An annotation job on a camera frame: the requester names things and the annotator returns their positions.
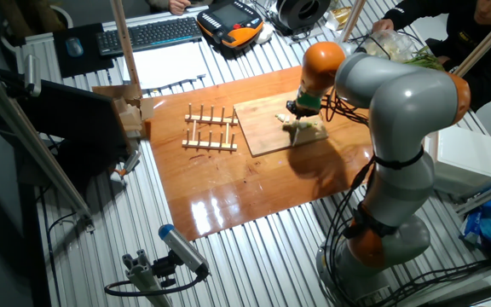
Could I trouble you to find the black-jacket person torso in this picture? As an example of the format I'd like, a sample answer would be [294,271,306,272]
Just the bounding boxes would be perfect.
[426,0,491,78]

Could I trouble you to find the right forearm black sleeve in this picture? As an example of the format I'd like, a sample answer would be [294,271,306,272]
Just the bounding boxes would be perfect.
[384,3,459,33]

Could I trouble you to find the black computer keyboard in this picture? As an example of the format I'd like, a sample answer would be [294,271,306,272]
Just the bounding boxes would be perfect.
[95,15,204,57]

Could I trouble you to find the orange handled clamp tool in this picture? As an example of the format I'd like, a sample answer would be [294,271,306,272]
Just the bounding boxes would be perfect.
[109,149,142,183]

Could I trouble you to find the white foam box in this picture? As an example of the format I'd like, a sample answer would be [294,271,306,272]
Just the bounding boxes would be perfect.
[423,125,491,198]

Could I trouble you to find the green scallion bunch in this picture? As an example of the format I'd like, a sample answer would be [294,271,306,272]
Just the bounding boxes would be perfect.
[402,45,446,72]

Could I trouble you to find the clear plastic bag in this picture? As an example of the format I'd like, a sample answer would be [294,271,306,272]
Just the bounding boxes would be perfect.
[355,29,417,63]

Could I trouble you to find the black robot arm cable bundle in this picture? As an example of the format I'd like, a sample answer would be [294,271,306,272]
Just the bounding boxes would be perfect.
[320,91,378,306]

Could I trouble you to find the white paper sheet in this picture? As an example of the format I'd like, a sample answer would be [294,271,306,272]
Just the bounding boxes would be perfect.
[121,41,208,91]

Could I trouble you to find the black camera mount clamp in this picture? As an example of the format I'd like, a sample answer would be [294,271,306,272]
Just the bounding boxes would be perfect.
[151,251,178,289]

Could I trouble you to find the aluminium extrusion camera stand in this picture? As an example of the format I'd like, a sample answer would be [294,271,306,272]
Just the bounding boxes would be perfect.
[121,249,174,307]

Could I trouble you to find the green wrist flange adapter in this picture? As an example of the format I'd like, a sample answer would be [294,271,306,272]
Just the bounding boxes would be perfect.
[295,91,323,111]

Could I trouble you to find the left forearm black sleeve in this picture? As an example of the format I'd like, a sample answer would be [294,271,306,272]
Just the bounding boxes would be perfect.
[449,57,491,113]

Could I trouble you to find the black filament spool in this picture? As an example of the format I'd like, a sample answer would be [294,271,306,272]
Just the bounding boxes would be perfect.
[275,0,332,32]

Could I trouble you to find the yellowish wrapped package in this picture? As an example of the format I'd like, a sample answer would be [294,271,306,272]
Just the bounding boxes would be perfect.
[325,6,353,31]

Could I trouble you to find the white scallion stalk piece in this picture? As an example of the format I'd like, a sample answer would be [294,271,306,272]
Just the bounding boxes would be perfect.
[286,119,317,130]

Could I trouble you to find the grey computer mouse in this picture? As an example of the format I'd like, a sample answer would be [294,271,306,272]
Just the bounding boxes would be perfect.
[65,36,84,58]

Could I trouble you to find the grey-sleeved forearm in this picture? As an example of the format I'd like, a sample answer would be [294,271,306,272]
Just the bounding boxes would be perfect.
[146,0,173,12]

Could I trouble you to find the black flat monitor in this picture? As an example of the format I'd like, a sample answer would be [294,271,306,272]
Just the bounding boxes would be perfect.
[14,78,132,163]

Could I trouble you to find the small wooden block stack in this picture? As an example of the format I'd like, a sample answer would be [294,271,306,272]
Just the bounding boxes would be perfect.
[91,83,156,140]

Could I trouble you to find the right hand of black-jacket person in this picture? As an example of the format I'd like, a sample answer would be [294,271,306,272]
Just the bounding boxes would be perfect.
[372,18,395,33]

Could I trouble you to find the aluminium frame strut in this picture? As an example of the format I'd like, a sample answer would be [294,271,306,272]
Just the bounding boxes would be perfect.
[0,59,95,231]

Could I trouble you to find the aluminium profile bar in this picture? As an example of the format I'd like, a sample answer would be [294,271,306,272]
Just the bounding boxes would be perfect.
[455,173,491,216]

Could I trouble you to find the silver camera with blue cap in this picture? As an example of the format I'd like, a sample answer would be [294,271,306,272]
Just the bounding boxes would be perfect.
[158,223,211,279]

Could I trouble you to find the wooden frame post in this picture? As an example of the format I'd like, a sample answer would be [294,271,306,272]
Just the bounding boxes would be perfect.
[338,0,367,43]
[108,0,142,86]
[453,3,491,81]

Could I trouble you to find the bamboo cutting board with handle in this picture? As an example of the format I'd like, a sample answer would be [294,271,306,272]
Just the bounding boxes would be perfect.
[233,90,330,158]

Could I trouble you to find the small white rounded object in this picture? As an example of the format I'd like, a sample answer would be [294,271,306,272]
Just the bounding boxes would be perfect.
[255,23,275,45]

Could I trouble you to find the black camera cable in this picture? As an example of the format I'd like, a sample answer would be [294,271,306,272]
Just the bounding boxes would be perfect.
[103,272,208,298]

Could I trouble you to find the orange black teach pendant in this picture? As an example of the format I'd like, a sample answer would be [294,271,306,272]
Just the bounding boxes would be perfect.
[196,0,265,50]

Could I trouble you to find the hand of grey-sleeved person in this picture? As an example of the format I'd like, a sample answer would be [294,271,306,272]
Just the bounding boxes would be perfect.
[168,0,192,16]

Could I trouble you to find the wooden peg dish rack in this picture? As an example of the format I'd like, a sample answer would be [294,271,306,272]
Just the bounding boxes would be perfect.
[181,102,240,153]

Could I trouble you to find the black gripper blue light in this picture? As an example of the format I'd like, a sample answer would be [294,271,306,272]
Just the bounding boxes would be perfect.
[286,101,320,125]

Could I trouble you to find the black mouse pad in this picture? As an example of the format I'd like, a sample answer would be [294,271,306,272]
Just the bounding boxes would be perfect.
[52,21,115,79]

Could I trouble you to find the black cables on table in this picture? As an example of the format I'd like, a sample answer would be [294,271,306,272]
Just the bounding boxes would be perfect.
[373,258,491,307]

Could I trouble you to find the small silver camera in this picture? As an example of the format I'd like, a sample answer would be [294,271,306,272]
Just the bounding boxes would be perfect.
[22,53,43,98]

